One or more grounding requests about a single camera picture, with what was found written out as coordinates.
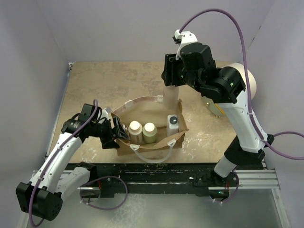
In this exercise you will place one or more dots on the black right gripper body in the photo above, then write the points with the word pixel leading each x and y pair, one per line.
pixel 190 78

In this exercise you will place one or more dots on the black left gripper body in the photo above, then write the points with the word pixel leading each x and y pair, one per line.
pixel 104 131

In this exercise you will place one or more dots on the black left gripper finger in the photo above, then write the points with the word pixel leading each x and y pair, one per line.
pixel 115 129
pixel 122 130

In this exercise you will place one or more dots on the beige pump dispenser bottle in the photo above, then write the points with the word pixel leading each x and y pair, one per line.
pixel 170 96

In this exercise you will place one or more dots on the brown burlap canvas bag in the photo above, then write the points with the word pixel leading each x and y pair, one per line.
pixel 150 109

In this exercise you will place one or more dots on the white rectangular bottle grey cap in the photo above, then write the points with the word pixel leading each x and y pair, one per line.
pixel 172 126

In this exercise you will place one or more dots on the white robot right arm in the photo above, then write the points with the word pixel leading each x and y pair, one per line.
pixel 247 147

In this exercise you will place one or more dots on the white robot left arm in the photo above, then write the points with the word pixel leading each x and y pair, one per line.
pixel 44 194

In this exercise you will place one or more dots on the cream lidded jar bottle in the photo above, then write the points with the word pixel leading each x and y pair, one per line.
pixel 135 131

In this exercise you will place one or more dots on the pale green lotion bottle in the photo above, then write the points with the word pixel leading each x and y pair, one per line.
pixel 149 133

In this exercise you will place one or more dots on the white cylinder orange yellow end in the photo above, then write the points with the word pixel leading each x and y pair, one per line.
pixel 234 74

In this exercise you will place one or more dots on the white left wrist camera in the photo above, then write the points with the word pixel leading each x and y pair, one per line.
pixel 106 112

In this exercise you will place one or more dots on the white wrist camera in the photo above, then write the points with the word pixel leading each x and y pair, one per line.
pixel 184 38
pixel 106 112

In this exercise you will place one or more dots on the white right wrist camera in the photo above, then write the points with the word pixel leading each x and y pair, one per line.
pixel 184 38

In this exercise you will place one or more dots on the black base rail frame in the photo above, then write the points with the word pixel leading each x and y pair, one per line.
pixel 165 178

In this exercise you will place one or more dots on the aluminium extrusion frame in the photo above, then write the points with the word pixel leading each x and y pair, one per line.
pixel 257 179

